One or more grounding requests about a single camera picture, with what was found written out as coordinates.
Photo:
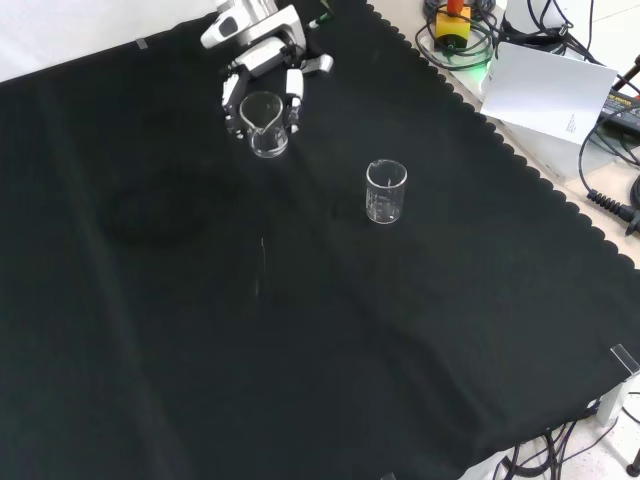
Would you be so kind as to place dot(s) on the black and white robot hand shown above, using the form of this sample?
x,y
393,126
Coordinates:
x,y
260,57

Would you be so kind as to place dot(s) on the wide clear glass beaker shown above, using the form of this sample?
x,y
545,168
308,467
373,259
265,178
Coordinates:
x,y
270,145

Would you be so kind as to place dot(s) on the narrow clear glass beaker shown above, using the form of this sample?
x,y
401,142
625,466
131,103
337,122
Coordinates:
x,y
385,200

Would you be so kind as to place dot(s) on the clear tape piece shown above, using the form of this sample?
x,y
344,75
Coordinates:
x,y
387,476
142,44

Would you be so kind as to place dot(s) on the yellow stop button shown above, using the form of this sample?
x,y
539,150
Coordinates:
x,y
452,27

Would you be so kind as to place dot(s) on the black bench cloth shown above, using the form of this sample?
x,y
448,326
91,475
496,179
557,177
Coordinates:
x,y
200,300

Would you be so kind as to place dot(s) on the pale board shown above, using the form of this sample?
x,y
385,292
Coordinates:
x,y
545,95

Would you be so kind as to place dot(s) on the white box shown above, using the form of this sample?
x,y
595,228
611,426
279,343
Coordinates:
x,y
550,152

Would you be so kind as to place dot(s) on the black power adapter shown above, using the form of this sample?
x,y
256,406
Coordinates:
x,y
620,107

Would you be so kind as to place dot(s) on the metal corner bracket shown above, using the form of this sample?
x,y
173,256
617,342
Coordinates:
x,y
620,395

